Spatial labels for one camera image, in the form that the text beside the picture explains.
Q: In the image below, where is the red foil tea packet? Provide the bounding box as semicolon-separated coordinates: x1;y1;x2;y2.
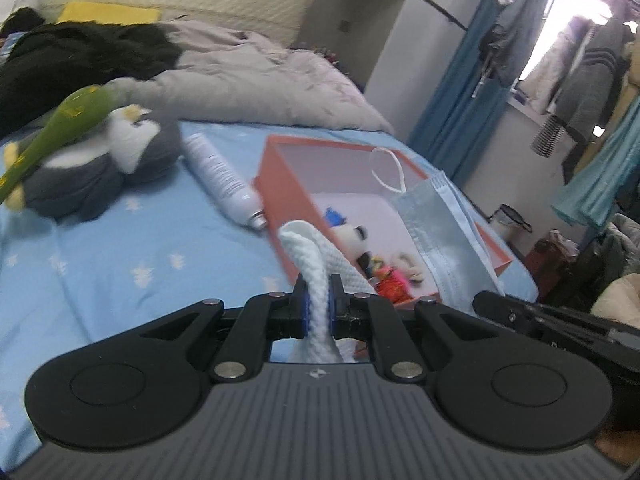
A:
374;266;413;304

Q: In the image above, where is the pink yellow tassel charm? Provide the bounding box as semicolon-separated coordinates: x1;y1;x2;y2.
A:
370;256;395;280

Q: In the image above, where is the white paper towel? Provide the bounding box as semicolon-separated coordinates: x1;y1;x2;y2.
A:
278;220;375;363

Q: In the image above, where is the cream fluffy hair scrunchie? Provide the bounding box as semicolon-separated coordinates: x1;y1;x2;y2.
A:
390;252;424;285

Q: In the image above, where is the small panda plush toy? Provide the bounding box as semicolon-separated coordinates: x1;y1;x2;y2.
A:
331;223;371;272

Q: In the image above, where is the blue red cartoon plastic bag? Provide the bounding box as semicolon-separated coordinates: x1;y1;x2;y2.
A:
323;207;347;228

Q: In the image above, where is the white spray bottle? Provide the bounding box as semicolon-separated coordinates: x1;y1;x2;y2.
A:
183;133;267;231

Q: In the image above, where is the salmon pink cardboard box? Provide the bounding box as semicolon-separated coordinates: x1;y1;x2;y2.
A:
255;136;511;309

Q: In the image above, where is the white waste bin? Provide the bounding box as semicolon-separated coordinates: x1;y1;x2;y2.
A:
487;204;533;242

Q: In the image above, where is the blue patterned bed sheet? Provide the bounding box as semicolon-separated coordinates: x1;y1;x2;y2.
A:
0;119;542;461

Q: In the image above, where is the blue curtain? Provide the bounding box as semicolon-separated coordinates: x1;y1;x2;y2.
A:
408;0;508;188

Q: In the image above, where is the grey penguin plush toy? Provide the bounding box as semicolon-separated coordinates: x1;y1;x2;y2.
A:
2;105;182;221

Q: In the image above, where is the grey duvet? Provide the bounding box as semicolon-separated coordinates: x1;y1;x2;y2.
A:
106;20;393;133

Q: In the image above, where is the green plush back scratcher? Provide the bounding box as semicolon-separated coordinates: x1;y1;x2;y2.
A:
1;86;114;202

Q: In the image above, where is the grey white wardrobe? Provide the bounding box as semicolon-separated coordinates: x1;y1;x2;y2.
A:
296;0;480;140

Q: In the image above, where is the hanging clothes rack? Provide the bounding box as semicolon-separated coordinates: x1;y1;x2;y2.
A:
474;0;640;311

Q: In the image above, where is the black clothing pile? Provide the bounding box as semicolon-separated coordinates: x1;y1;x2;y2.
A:
1;22;181;138

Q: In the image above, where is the yellow pillow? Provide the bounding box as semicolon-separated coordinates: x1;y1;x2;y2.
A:
56;1;162;25

